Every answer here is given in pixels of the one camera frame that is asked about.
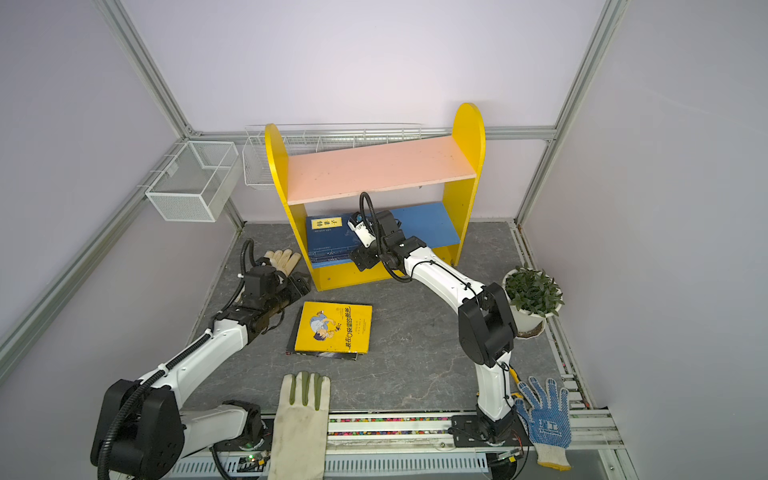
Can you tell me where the white mesh box basket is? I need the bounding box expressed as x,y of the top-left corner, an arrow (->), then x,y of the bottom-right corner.
145,140 -> 243,223

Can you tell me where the blue dotted work glove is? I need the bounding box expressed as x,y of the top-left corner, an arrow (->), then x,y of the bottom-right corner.
515,376 -> 572,471

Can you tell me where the navy book one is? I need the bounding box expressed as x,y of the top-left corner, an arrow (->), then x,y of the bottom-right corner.
310,252 -> 352,268

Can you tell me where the potted green plant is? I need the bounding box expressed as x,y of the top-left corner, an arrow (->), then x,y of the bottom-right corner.
502,268 -> 564,339

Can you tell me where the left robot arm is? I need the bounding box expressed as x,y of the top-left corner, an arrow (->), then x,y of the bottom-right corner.
90,258 -> 311,479

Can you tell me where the yellow wooden bookshelf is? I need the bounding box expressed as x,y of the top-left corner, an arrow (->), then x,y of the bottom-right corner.
266,103 -> 486,291

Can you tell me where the white green work glove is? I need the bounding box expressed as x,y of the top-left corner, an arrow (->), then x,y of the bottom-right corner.
268,372 -> 331,480

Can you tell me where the beige cloth glove on table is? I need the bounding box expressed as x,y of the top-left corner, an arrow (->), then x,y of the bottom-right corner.
254,249 -> 302,277

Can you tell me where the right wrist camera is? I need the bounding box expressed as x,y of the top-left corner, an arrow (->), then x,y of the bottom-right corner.
347,212 -> 375,248

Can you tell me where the yellow cartoon book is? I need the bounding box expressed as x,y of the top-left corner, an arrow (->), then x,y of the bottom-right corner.
292,301 -> 373,354

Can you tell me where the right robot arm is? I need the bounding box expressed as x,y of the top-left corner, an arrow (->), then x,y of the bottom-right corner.
348,210 -> 518,445

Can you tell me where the white wire wall basket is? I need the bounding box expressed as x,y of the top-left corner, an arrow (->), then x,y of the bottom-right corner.
242,123 -> 427,187

